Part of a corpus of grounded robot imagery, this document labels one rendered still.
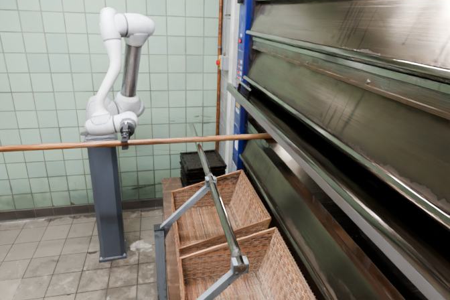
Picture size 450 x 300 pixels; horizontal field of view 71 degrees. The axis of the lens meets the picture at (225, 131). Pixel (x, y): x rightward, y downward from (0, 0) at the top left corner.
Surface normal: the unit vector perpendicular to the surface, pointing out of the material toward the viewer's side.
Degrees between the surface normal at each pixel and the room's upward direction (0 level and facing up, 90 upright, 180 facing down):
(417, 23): 69
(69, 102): 90
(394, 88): 90
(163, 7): 90
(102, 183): 90
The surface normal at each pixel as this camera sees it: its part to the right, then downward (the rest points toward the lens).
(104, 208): 0.29, 0.34
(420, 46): -0.91, -0.29
